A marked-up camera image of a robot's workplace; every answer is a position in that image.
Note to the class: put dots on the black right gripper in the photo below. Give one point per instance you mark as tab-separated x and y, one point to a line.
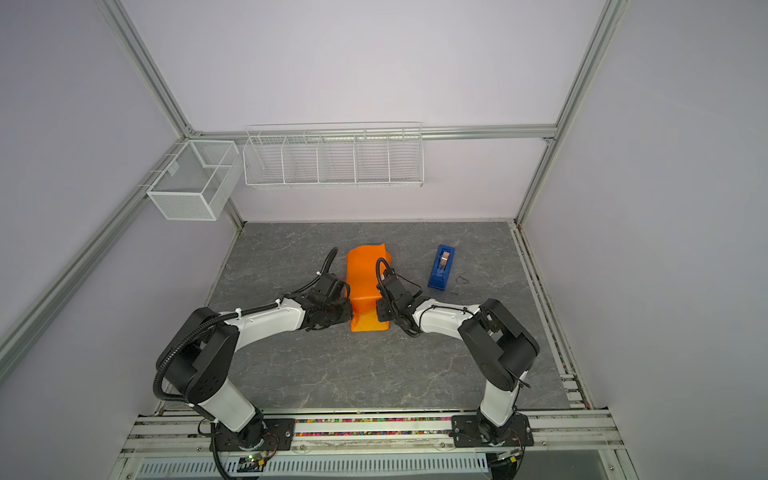
382	313

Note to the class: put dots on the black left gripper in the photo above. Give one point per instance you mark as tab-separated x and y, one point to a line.
347	313

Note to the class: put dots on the orange wrapping paper sheet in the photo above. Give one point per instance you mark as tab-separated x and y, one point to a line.
364	293

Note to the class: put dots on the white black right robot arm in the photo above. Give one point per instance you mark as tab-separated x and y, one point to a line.
501	347

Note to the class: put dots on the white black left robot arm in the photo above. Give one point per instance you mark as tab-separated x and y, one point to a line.
194	367

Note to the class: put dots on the blue tape dispenser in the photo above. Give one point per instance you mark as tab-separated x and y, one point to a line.
440	272

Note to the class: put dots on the white mesh side basket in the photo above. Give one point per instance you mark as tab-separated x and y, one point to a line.
198	181

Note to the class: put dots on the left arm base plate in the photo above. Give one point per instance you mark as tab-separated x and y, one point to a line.
252	433

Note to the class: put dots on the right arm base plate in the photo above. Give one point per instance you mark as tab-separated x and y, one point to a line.
470	431

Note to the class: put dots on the white wire wall shelf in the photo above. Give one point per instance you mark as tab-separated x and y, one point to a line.
341	154

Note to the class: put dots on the white vented cable duct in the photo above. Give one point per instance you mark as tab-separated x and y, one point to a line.
320	466

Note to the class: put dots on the aluminium front rail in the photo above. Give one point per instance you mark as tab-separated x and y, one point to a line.
184	434

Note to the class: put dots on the aluminium corner frame post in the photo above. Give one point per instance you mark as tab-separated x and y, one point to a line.
127	35

